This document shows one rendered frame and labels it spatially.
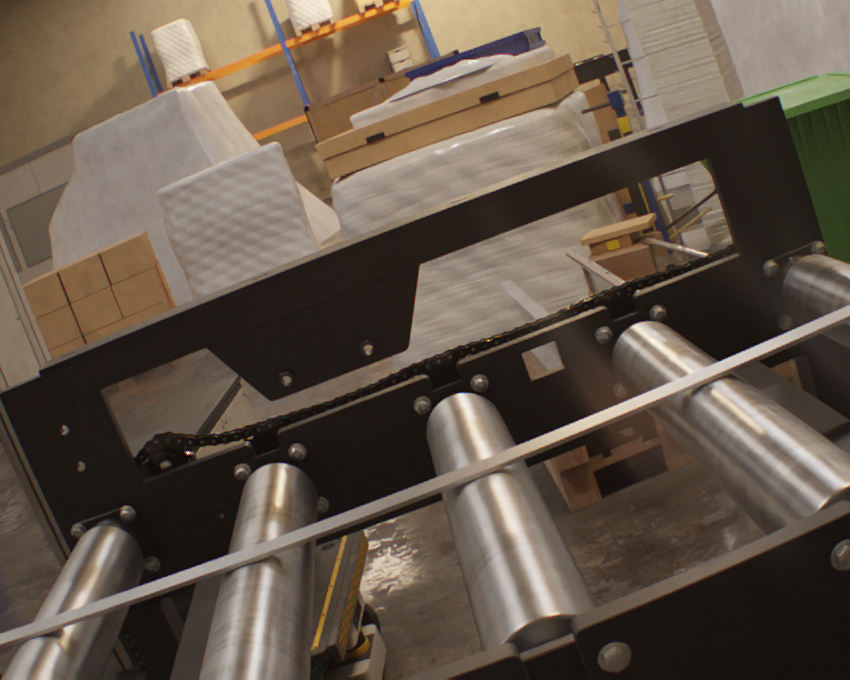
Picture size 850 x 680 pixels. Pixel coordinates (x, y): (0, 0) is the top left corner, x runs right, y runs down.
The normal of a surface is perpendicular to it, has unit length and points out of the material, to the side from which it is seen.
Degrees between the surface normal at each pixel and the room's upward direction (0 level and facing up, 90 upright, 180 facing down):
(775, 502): 59
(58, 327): 90
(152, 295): 90
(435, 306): 79
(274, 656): 48
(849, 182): 101
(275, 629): 42
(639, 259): 90
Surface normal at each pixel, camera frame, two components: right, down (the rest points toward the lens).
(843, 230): 0.00, 0.40
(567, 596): 0.27, -0.95
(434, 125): -0.27, 0.30
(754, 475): -0.96, -0.25
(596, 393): 0.06, 0.19
